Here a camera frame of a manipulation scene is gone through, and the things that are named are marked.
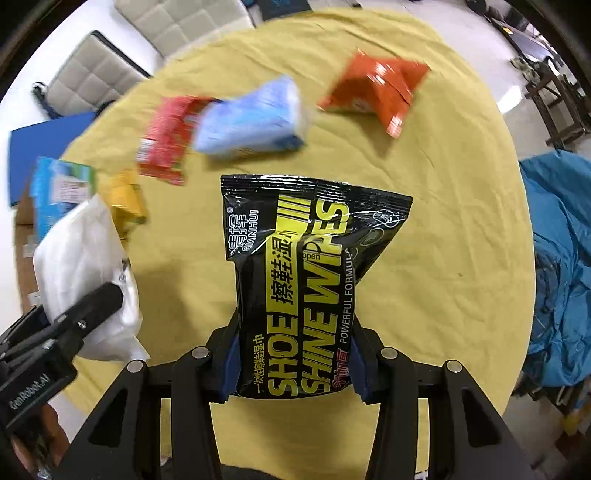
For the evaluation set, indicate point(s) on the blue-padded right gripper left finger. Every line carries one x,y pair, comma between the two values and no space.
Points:
120,439

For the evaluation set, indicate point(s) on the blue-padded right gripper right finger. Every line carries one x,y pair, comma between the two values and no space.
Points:
468,438

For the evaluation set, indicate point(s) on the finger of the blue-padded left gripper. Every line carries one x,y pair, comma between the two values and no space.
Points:
68,330

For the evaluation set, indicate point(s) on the white plastic bag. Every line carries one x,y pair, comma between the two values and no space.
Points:
81,252

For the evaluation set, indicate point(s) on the yellow snack packet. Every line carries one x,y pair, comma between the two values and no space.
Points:
125,200

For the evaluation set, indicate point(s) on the red snack packet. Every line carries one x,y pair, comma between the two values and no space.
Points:
162,147

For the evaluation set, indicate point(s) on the black shoe wipes pack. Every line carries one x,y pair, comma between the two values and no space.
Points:
299,246

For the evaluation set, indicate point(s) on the light blue tissue pack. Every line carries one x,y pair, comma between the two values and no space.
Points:
267,119

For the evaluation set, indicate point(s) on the orange snack packet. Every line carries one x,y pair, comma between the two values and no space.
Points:
381,86

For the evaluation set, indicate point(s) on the person's left hand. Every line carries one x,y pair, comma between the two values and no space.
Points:
48,441

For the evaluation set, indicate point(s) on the open cardboard box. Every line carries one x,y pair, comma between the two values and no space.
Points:
55,187

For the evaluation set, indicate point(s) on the blue foam mat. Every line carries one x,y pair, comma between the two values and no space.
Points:
46,139

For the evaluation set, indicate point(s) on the left white padded chair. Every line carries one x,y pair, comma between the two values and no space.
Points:
95,74

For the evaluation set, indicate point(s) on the white padded chair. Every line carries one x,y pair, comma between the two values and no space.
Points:
173,25
95,74

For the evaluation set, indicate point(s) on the right white padded chair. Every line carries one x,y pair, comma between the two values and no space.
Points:
173,25

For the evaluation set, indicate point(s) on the dark wooden chair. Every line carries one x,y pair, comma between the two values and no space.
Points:
561,103

